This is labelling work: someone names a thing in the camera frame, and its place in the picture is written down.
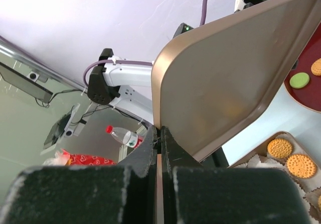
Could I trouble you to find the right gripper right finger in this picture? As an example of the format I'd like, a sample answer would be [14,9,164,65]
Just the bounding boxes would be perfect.
[160,127,309,223]

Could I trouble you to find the red patterned snack bag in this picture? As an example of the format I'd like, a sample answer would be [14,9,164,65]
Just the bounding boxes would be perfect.
[43,149,116,166]

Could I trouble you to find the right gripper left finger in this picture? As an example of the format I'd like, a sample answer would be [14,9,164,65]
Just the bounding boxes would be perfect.
[1,127,157,223]

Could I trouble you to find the clear plastic water bottle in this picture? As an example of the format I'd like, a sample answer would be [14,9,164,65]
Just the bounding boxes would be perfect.
[105,126,143,148]

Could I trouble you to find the small tablet on stand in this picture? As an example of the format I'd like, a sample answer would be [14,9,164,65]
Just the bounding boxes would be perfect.
[43,103,87,151]

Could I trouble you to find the orange round cookie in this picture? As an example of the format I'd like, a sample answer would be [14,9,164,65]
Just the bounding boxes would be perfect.
[286,154,317,179]
[310,59,321,76]
[267,139,293,159]

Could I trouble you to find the round red plate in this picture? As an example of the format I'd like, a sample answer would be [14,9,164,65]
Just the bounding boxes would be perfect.
[284,27,320,113]

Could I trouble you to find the gold tin lid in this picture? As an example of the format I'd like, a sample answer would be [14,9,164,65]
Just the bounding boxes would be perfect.
[151,0,320,161]

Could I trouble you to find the black monitor on stand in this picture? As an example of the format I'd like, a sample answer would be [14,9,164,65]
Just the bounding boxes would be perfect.
[1,62,53,103]

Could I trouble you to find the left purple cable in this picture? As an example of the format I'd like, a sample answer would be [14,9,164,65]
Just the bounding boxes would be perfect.
[82,0,243,89]

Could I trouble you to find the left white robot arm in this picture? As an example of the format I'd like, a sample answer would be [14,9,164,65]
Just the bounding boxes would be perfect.
[83,48,153,124]

